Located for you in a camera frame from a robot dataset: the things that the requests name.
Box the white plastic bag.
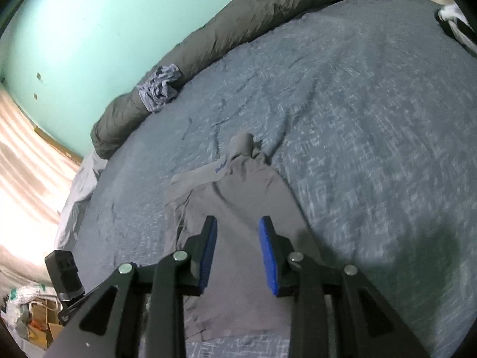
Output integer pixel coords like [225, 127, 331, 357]
[4, 285, 56, 340]

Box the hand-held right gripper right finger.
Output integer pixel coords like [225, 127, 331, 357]
[258, 215, 433, 358]

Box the wooden window frame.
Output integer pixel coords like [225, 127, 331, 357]
[33, 127, 83, 163]

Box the black and white garment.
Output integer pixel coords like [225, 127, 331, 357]
[434, 3, 477, 55]

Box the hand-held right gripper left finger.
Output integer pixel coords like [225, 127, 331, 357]
[45, 215, 218, 358]

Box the grey shirt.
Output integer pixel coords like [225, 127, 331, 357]
[164, 132, 325, 344]

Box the crumpled blue-grey cloth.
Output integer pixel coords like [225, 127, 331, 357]
[137, 64, 182, 113]

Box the light striped curtain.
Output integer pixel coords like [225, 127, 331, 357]
[0, 82, 83, 280]

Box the white bed sheet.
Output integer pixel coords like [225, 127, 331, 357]
[54, 149, 107, 262]

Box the blue patterned blanket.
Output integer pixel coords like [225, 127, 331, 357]
[56, 0, 477, 358]

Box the dark olive rolled duvet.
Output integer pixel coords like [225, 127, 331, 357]
[90, 0, 373, 158]

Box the cardboard box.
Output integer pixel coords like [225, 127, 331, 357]
[28, 300, 64, 349]

